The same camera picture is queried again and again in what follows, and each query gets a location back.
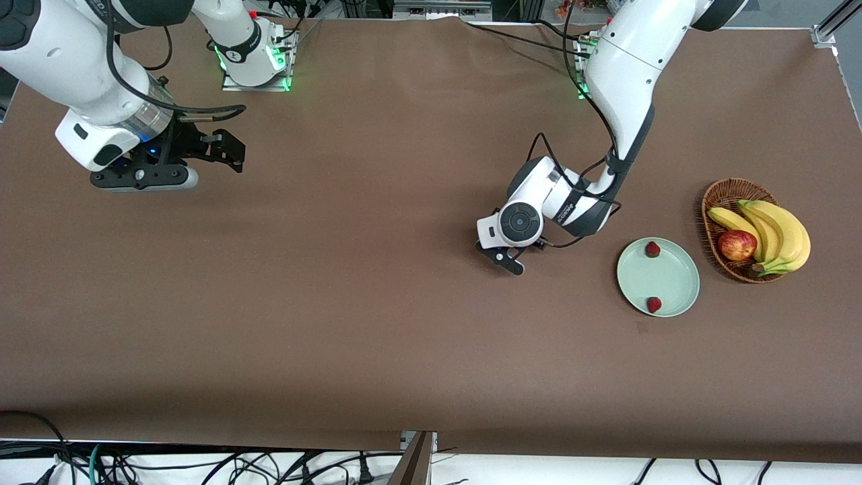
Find pale green round plate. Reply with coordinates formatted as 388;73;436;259
617;237;701;318

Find brown table cover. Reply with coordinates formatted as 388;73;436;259
0;12;862;465

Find brown wicker basket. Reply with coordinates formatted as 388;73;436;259
701;178;787;284

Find red apple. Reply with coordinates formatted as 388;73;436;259
717;230;758;262

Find orange toy objects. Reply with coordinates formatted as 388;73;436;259
556;0;607;18

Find silver metal box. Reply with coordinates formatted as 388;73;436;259
393;0;493;21

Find yellow banana bunch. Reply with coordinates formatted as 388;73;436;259
741;199;811;277

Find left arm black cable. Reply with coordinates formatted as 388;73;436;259
525;0;624;250

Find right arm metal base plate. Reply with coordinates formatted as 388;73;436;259
221;71;293;92

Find long black table cable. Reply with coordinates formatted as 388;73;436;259
465;22;595;59

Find short black table cable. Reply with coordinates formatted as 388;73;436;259
535;19;588;42

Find black looped floor cable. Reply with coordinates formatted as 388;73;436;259
0;410;76;485

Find black cable bundle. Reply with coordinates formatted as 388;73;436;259
101;448;405;485

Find teal cable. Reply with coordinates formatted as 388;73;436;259
88;443;110;485

